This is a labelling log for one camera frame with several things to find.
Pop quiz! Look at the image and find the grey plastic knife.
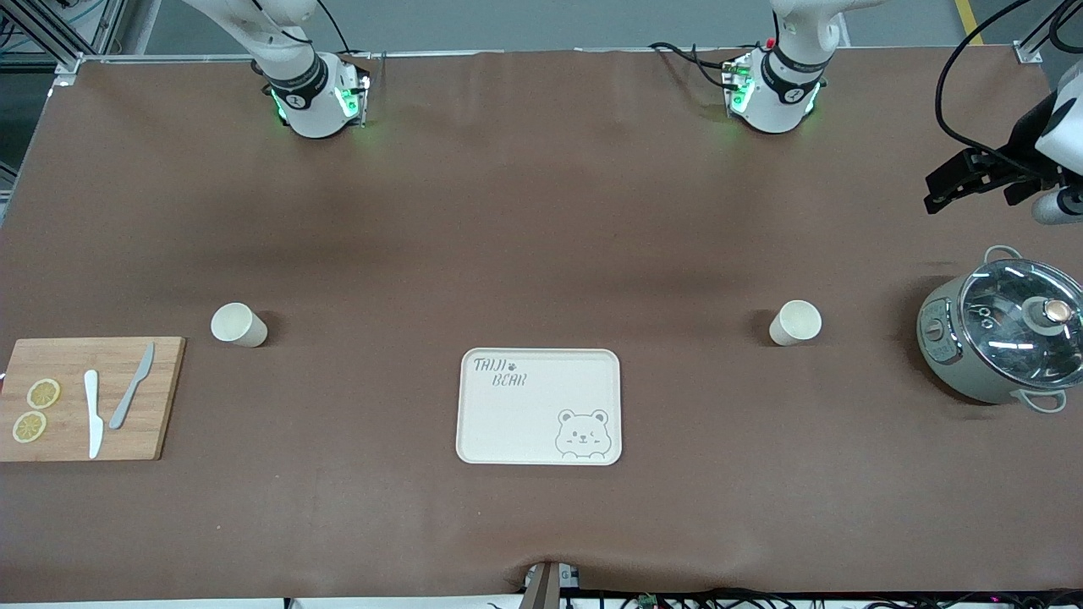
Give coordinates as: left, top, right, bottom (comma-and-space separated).
108, 342, 157, 431

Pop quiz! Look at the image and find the aluminium frame strut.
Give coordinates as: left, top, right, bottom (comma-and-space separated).
1013, 0, 1083, 64
0, 0, 136, 90

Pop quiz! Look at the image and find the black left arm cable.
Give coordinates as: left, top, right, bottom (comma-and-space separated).
934, 0, 1083, 174

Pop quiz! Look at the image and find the white plastic knife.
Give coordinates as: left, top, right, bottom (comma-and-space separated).
83, 370, 105, 460

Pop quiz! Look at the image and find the white plastic cup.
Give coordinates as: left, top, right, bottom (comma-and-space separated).
768, 299, 823, 348
211, 302, 269, 348

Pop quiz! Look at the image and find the glass pot lid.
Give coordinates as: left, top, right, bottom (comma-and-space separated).
959, 258, 1083, 390

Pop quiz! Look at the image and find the bamboo cutting board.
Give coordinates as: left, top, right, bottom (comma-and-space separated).
0, 337, 187, 463

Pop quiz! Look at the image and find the grey-green cooking pot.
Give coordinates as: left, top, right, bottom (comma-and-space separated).
916, 245, 1083, 414

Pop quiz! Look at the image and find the cream bear print tray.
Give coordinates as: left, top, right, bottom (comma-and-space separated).
455, 348, 624, 467

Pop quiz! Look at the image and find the brown table cover sheet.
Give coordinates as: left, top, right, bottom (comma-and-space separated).
0, 47, 1083, 603

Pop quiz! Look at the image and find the black base cable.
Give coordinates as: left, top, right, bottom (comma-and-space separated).
649, 41, 737, 90
315, 0, 373, 62

